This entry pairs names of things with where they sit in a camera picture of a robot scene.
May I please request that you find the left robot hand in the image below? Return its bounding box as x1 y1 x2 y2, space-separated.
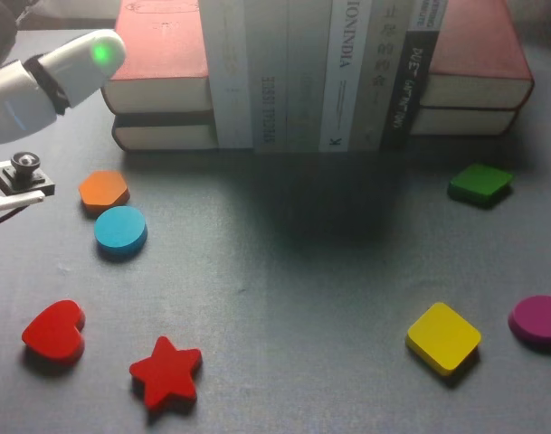
0 28 128 147

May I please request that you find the orange hexagon block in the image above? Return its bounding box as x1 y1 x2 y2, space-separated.
78 169 131 217

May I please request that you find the green square block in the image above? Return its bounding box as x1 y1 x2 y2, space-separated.
446 162 515 209

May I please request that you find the fake book plain white spine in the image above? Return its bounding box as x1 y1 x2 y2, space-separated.
199 0 257 150

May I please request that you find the fake book black white spine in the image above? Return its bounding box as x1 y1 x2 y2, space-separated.
378 0 449 151

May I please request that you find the blue round block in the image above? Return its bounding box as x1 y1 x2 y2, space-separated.
93 205 148 261

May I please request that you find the fake book Chinese title spine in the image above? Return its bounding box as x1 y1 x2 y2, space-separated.
348 0 414 153

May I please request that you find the fake book special edition spine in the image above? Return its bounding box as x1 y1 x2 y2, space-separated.
246 0 290 156

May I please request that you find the fake book India title spine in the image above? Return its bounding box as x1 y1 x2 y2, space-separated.
318 0 375 154

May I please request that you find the fake book blank grey spine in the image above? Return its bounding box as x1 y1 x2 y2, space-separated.
285 0 327 154

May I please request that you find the magenta oval block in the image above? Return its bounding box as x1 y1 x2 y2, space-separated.
508 294 551 354

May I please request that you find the red heart block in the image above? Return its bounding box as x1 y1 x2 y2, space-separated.
21 297 87 366

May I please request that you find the yellow square block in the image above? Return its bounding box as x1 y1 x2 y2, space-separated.
404 301 483 378

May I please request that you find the grey table cloth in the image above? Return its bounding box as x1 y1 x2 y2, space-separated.
0 26 551 434

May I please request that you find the red star block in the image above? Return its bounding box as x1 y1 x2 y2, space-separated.
128 335 204 415

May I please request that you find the small camera on white bracket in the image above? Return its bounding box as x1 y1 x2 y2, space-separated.
0 151 58 212

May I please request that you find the thin black camera cable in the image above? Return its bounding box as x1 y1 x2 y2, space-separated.
0 203 34 231

